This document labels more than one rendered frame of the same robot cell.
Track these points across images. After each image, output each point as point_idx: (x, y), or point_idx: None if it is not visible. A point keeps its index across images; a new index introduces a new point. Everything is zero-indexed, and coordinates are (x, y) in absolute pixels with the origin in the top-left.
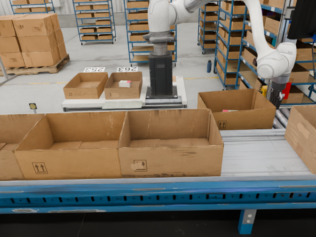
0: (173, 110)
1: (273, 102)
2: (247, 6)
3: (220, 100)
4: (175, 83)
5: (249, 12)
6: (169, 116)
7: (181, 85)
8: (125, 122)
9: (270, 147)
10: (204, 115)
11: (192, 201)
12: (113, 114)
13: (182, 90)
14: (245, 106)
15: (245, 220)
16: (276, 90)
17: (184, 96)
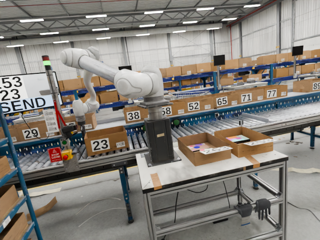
0: (137, 109)
1: (85, 132)
2: (90, 80)
3: (110, 141)
4: (150, 170)
5: (91, 83)
6: (139, 111)
7: (142, 169)
8: None
9: (103, 126)
10: (125, 113)
11: None
12: None
13: (140, 164)
14: (92, 151)
15: None
16: (83, 125)
17: (137, 157)
